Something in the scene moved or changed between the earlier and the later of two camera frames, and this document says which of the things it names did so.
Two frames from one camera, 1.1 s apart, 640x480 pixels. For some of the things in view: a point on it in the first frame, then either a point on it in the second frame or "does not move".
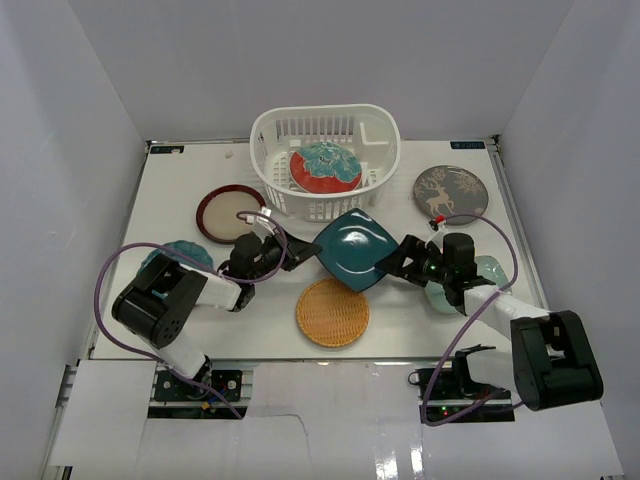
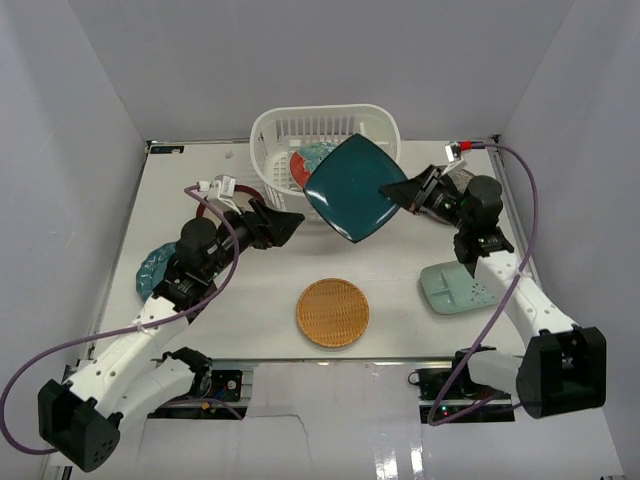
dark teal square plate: [352, 246] -> [346, 185]
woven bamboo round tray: [331, 314] does not move
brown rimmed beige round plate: [217, 212] does not move
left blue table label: [166, 149] does not move
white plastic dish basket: [372, 131] does not move
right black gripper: [414, 248] -> [415, 193]
